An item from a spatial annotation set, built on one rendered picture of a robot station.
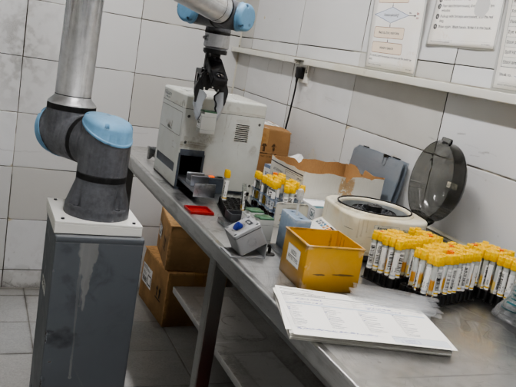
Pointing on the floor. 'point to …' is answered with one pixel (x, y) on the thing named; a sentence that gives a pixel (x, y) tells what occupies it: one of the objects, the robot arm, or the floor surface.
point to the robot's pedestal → (85, 309)
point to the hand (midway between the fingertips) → (206, 117)
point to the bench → (227, 352)
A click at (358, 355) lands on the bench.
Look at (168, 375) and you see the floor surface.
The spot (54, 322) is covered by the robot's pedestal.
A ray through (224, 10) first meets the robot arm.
